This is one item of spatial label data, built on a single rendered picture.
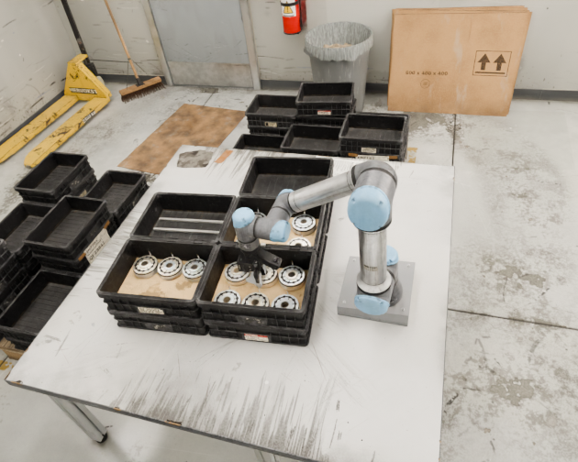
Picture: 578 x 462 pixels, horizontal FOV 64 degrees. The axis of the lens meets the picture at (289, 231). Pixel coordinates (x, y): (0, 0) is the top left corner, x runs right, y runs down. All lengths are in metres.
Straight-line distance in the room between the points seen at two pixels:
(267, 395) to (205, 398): 0.22
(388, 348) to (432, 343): 0.16
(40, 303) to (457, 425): 2.28
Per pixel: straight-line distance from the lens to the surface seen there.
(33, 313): 2.95
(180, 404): 1.78
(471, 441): 2.45
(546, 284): 3.07
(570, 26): 4.54
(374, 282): 1.54
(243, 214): 1.56
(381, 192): 1.29
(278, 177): 2.31
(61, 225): 3.04
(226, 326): 1.78
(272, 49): 4.78
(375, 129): 3.25
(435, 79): 4.36
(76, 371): 2.01
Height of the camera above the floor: 2.22
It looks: 44 degrees down
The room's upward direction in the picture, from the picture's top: 8 degrees counter-clockwise
